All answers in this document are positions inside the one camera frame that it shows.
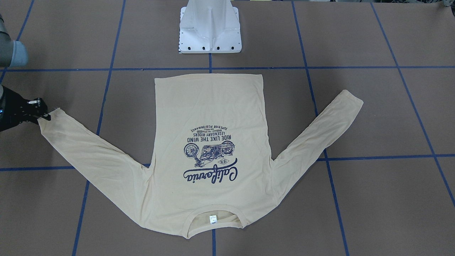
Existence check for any cream long-sleeve printed shirt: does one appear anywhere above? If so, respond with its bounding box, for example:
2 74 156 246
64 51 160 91
38 74 363 239

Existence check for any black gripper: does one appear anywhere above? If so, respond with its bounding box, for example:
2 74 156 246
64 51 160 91
0 85 52 132

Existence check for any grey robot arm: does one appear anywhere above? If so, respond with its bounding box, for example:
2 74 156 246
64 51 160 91
0 17 52 131

